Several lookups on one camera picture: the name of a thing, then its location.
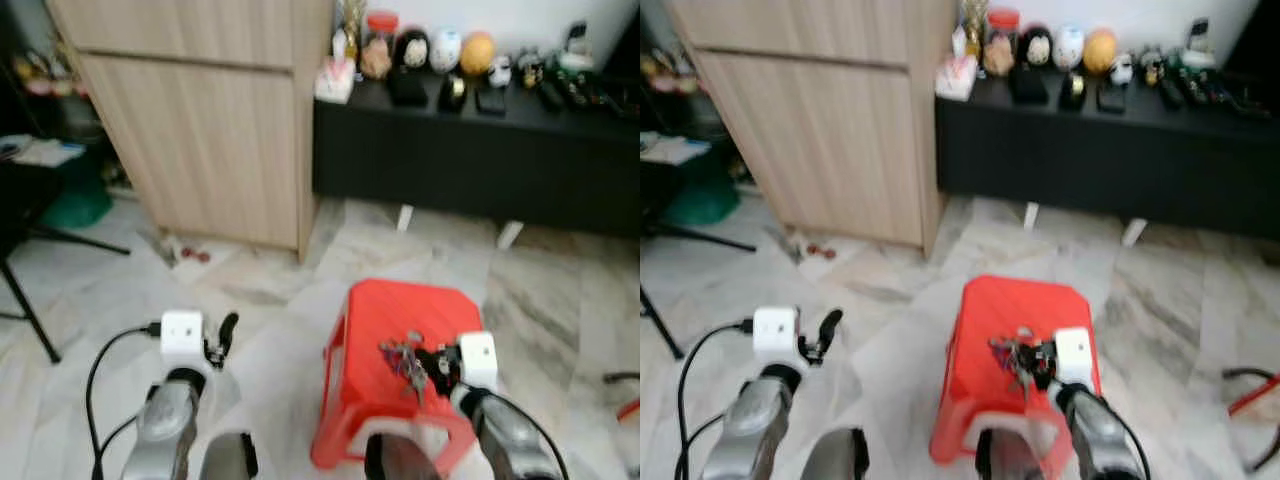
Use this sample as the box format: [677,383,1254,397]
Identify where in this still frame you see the keys bunch with carabiner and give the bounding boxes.
[378,332,429,401]
[988,328,1036,399]

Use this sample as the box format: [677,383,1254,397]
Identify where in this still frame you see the red plastic stool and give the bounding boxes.
[310,280,486,473]
[928,275,1101,469]

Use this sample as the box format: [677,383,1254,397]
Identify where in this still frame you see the robot right leg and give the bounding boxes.
[363,433,431,480]
[975,430,1046,480]

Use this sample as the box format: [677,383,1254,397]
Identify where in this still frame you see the black stand legs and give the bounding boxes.
[640,160,758,361]
[0,160,131,366]

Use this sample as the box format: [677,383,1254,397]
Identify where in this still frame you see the red and black tool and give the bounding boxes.
[603,370,641,423]
[1222,365,1280,473]

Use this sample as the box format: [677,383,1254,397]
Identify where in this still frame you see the green bin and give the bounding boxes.
[38,150,114,229]
[660,150,741,227]

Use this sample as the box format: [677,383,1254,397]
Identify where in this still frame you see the black low sideboard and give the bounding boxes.
[935,70,1280,241]
[312,70,641,239]

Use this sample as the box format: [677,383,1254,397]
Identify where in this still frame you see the light wooden cabinet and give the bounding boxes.
[45,0,336,263]
[665,0,958,249]

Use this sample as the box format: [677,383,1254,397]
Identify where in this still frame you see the white papers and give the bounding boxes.
[640,132,713,166]
[0,135,86,168]

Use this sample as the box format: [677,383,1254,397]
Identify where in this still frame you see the black box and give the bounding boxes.
[1008,66,1049,106]
[388,68,429,108]

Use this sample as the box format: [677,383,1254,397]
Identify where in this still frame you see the pink box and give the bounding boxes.
[936,55,979,102]
[314,57,358,105]

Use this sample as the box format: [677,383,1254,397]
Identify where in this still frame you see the black haired doll head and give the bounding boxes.
[393,28,431,73]
[1018,26,1054,71]

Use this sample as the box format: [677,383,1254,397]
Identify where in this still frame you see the orange ball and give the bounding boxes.
[460,32,497,77]
[1083,29,1119,75]

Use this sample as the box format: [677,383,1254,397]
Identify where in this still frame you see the white egg figurine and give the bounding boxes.
[1053,25,1086,72]
[430,27,463,74]

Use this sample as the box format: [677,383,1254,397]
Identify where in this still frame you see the jar with red lid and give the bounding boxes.
[983,8,1021,78]
[360,10,399,81]

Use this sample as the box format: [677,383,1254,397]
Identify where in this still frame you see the gold trophy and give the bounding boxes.
[338,0,369,59]
[960,0,991,56]

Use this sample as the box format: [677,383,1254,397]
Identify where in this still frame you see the white and black device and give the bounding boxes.
[560,20,596,73]
[1183,18,1219,71]

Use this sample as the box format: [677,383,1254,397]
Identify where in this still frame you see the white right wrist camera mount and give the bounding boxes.
[1053,327,1093,389]
[457,333,499,391]

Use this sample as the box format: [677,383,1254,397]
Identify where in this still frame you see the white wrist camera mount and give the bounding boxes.
[753,306,801,369]
[1053,327,1093,389]
[160,310,206,371]
[457,333,499,391]

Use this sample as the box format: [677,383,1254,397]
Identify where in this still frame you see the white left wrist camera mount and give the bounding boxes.
[753,306,801,369]
[160,310,206,371]

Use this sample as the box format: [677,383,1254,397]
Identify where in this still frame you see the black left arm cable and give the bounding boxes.
[85,322,163,480]
[675,318,756,480]

